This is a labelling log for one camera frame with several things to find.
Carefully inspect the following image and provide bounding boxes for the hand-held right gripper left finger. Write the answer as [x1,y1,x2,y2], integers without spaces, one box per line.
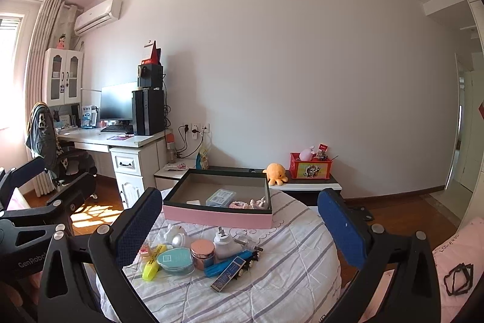
[38,188,163,323]

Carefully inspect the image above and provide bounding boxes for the yellow highlighter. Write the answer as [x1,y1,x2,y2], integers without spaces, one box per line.
[142,243,168,281]

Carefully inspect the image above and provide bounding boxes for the white air conditioner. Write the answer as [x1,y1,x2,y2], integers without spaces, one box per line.
[74,0,123,36]

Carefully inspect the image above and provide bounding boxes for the blue and white boxes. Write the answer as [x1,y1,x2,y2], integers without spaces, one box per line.
[80,104,100,129]

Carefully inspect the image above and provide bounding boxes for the clear glass bottle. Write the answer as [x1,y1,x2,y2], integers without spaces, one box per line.
[232,230,261,252]

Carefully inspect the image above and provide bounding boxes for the white desk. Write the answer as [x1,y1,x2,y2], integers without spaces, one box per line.
[57,126,169,210]

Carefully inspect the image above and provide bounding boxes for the clear plastic case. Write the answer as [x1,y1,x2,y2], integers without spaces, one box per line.
[205,189,237,207]

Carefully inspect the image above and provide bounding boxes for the blue snack bag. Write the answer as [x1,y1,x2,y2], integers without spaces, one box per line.
[195,147,210,170]

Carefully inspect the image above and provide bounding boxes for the dark blue slim box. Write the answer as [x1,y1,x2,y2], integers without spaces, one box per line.
[210,257,246,292]

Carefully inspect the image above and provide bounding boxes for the black toy train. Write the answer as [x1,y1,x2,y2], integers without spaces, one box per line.
[236,246,263,274]

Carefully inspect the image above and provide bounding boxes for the rose gold jar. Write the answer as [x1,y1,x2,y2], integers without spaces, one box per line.
[190,240,216,269]

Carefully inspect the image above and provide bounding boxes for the dark printed garment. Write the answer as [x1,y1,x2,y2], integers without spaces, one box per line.
[26,102,59,172]

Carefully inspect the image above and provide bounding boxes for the beige curtain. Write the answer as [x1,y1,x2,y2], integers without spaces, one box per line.
[21,0,76,195]

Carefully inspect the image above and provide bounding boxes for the black speaker box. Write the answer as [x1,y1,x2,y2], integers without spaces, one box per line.
[137,64,164,89]

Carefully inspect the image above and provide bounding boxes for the white door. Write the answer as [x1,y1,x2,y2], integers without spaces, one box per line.
[463,69,484,191]

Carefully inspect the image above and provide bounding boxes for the pink bedsheet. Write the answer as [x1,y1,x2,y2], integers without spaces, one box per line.
[431,217,484,323]

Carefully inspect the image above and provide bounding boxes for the black power cables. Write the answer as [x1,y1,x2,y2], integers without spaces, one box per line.
[177,125,208,159]

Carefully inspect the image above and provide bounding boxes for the bottle with orange cap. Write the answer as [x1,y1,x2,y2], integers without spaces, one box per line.
[166,133,177,164]

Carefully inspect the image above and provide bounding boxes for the black and white low cabinet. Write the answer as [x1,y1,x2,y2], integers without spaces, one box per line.
[206,166,343,206]

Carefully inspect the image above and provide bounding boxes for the white glass-door cabinet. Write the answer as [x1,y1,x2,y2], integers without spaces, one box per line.
[42,48,84,107]

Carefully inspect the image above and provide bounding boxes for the black computer tower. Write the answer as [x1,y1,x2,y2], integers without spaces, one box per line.
[132,86,167,136]

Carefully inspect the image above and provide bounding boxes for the white nightstand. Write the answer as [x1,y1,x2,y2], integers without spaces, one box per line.
[154,158,197,195]

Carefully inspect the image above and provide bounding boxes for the white astronaut toy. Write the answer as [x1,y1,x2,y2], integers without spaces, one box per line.
[165,224,188,249]

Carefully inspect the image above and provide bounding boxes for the white pump bottle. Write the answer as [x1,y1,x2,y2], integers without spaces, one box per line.
[214,227,243,259]

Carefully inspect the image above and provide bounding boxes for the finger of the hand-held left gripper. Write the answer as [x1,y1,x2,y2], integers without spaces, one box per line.
[0,156,48,211]
[0,172,97,229]

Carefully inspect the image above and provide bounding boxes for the blue tube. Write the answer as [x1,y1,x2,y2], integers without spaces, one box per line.
[204,249,253,277]

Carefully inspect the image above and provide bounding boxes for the black office chair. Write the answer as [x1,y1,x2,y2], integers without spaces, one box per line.
[25,101,99,203]

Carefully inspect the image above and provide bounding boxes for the window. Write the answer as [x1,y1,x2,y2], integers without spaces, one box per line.
[0,15,25,130]

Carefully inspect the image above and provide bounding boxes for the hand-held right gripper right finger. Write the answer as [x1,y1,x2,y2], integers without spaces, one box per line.
[317,189,449,323]

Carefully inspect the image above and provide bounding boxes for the white radiator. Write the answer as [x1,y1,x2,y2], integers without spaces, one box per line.
[34,172,57,196]

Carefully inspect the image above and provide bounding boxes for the teal lidded plastic box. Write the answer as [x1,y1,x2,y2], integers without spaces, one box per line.
[156,246,195,275]

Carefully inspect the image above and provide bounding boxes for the red plastic crate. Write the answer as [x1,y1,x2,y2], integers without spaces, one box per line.
[289,152,334,180]

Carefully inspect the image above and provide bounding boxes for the orange octopus plush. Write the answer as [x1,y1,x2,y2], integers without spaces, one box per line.
[263,163,289,186]

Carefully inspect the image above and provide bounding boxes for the black computer monitor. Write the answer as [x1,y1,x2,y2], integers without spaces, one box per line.
[100,81,138,127]

